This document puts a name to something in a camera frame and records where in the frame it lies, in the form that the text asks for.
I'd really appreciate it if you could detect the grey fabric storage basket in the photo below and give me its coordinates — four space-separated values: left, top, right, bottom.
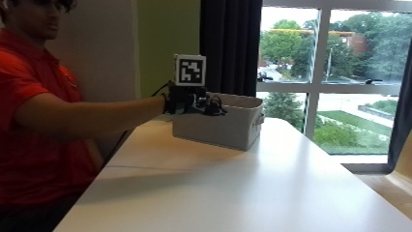
170 92 266 152

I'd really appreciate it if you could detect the white marker cube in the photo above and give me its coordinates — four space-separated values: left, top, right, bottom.
172 53 206 87

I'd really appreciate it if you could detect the the person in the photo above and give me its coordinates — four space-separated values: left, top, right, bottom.
0 0 168 232

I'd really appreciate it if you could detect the dark grey curtain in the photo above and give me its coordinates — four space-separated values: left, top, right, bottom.
386 38 412 170

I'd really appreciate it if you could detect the black cable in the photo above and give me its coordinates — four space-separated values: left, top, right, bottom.
101 80 172 168

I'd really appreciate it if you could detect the white window frame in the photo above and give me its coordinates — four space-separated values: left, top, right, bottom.
254 0 412 173

